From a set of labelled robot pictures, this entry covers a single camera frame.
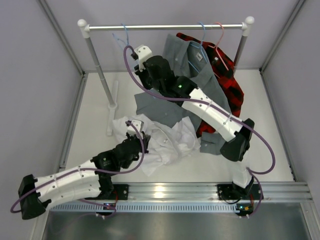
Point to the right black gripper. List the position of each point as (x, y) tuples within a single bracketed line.
[(140, 75)]

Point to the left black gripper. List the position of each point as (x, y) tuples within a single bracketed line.
[(146, 138)]

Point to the white shirt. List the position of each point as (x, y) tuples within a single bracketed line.
[(167, 145)]

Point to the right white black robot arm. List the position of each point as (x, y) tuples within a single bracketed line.
[(236, 132)]

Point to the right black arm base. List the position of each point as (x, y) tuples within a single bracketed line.
[(243, 199)]

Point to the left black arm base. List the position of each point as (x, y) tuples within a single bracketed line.
[(120, 192)]

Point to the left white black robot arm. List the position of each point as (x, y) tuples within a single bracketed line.
[(91, 179)]

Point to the grey button-up shirt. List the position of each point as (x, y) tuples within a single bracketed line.
[(169, 113)]

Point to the blue hanger holding grey shirt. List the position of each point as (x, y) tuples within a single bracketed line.
[(203, 37)]

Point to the red black plaid shirt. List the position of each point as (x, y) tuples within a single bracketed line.
[(207, 66)]

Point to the white metal clothes rack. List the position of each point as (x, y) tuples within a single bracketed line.
[(112, 94)]

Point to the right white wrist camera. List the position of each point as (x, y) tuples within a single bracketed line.
[(141, 54)]

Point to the pink wire hanger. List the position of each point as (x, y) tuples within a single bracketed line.
[(220, 40)]

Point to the slotted grey cable duct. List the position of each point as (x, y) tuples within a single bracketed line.
[(144, 207)]

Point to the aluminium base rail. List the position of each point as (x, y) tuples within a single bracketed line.
[(277, 192)]

